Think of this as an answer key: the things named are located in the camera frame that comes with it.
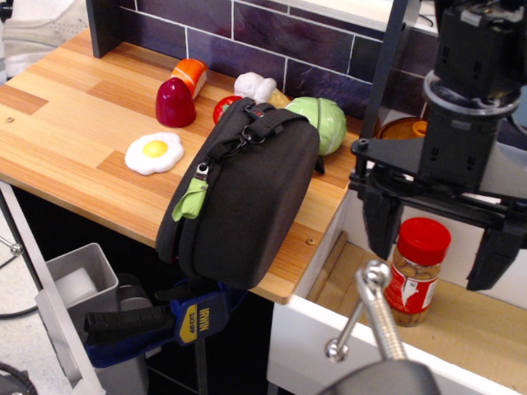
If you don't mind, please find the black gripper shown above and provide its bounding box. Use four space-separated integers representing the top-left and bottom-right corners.
350 96 526 291

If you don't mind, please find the black zipper bag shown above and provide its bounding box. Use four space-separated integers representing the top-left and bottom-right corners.
156 98 319 290

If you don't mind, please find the green zipper pull tab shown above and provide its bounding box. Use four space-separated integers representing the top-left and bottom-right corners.
171 178 208 222

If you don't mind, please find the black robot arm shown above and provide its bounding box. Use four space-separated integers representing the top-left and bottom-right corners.
350 1 526 291

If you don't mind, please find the red lid peanut jar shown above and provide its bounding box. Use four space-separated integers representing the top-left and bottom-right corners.
385 217 451 327

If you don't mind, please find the orange transparent pot lid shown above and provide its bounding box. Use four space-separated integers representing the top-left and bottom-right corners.
378 117 428 140

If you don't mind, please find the green toy cabbage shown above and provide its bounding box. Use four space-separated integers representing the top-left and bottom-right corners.
286 97 347 156

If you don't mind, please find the yellow toy food piece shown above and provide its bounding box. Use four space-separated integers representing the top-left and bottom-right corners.
268 89 291 109

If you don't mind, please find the white toy garlic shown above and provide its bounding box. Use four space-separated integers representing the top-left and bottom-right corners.
234 72 277 104

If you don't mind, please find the red toy tomato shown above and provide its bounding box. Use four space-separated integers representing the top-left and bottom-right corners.
212 95 242 124

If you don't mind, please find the blue yellow bar clamp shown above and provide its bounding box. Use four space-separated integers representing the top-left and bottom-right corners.
84 280 247 368

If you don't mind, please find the dark red toy vegetable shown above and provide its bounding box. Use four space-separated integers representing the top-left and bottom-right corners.
156 77 197 128

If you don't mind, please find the orange white toy sushi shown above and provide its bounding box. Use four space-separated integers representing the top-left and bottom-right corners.
170 58 208 99

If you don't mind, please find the toy fried egg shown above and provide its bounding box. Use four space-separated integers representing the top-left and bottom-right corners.
124 132 184 175

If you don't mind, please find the grey plastic bin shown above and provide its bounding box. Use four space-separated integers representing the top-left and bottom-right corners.
35 244 152 394

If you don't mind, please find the dark grey shelf post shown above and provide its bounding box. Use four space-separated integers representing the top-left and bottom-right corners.
360 1 421 138

